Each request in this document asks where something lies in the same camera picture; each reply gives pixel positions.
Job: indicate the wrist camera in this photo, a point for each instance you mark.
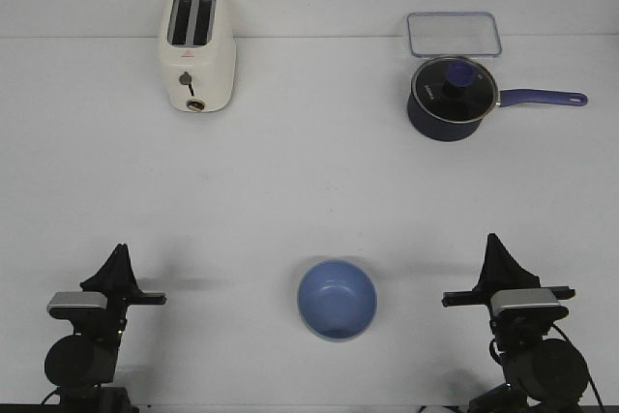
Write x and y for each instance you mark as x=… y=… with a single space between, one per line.
x=522 y=299
x=77 y=300

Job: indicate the blue bowl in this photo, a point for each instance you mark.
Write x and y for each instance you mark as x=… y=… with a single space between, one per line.
x=336 y=299

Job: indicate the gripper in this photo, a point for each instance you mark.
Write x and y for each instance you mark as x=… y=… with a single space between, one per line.
x=106 y=327
x=511 y=275

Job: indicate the clear plastic food container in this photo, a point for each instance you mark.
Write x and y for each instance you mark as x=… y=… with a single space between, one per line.
x=471 y=34

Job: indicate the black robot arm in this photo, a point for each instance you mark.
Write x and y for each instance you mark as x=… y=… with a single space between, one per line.
x=82 y=370
x=541 y=374

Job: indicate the white toaster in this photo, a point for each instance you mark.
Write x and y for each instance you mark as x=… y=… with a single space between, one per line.
x=197 y=54

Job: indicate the dark blue saucepan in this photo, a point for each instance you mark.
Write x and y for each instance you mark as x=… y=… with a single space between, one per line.
x=449 y=130

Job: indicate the glass pot lid blue knob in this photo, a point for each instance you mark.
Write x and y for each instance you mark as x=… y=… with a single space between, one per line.
x=455 y=89

